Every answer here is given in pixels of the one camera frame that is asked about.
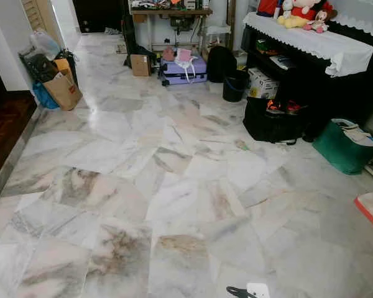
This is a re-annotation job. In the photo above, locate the black duffel bag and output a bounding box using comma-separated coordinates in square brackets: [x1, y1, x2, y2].
[242, 96, 311, 145]

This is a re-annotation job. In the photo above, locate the green fabric bag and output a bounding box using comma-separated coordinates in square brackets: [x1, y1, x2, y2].
[311, 118, 373, 176]

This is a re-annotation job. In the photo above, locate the black bucket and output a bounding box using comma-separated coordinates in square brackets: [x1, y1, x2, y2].
[222, 70, 251, 103]

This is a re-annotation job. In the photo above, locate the white carton box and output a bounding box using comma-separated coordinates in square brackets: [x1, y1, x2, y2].
[247, 67, 280, 100]

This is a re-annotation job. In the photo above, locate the black upright piano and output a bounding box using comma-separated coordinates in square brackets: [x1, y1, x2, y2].
[239, 24, 373, 128]

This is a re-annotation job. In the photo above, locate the dark wooden stair step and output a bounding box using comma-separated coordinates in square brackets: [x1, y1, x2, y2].
[0, 73, 39, 174]

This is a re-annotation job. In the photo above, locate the purple suitcase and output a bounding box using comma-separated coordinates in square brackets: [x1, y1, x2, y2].
[160, 56, 208, 86]

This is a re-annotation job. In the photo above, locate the black backpack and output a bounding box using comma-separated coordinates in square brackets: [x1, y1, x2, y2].
[206, 45, 238, 84]

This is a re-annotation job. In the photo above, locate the pink tote bag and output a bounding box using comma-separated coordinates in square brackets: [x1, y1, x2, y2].
[174, 48, 196, 83]

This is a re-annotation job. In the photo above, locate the small cardboard box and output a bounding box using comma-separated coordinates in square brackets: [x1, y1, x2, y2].
[130, 54, 152, 78]

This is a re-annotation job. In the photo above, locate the white lace piano cover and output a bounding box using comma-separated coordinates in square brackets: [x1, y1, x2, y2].
[242, 12, 373, 78]

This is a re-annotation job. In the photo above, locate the blue plastic bag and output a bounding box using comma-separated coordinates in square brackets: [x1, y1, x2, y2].
[32, 81, 61, 111]

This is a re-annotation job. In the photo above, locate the brown paper bag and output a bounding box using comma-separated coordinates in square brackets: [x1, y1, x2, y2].
[42, 68, 84, 112]

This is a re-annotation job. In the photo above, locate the red yellow plush doll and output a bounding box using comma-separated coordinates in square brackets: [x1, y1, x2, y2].
[277, 0, 334, 34]

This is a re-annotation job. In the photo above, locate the wooden workbench shelf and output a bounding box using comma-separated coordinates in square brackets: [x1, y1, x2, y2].
[129, 0, 214, 55]

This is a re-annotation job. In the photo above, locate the white plastic bag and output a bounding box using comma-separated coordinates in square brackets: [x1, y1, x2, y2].
[29, 29, 63, 61]

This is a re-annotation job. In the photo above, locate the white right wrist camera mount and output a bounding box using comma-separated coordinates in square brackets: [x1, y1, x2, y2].
[246, 282, 271, 298]

